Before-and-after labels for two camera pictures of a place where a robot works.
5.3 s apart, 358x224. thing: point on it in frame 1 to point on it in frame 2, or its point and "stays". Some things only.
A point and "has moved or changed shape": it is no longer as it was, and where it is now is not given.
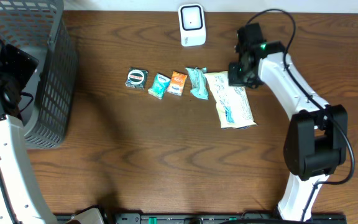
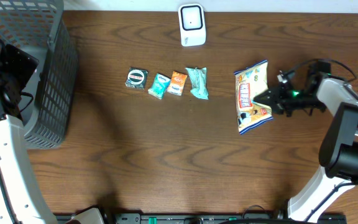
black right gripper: (232, 78) to (276, 98)
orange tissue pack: (178, 83) stays
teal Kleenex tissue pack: (160, 86) stays
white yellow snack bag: (234, 108) has moved or changed shape
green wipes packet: (199, 88) stays
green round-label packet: (137, 78) stays
